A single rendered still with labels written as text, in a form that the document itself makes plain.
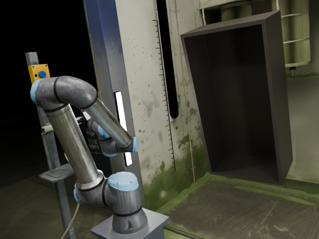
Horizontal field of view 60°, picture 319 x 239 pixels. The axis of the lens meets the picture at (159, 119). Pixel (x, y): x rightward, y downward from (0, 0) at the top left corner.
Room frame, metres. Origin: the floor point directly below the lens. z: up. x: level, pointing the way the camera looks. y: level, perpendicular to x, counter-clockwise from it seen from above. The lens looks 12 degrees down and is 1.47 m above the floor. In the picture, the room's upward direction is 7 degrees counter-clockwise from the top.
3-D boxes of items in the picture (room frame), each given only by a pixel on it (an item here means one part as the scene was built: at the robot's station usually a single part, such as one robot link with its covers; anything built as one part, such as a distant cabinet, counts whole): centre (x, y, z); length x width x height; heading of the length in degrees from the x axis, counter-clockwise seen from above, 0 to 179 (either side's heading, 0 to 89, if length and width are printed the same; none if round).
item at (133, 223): (1.36, 0.23, 0.69); 0.19 x 0.19 x 0.10
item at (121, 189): (1.36, 0.24, 0.83); 0.17 x 0.15 x 0.18; 72
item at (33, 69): (1.98, 0.79, 1.42); 0.12 x 0.06 x 0.26; 139
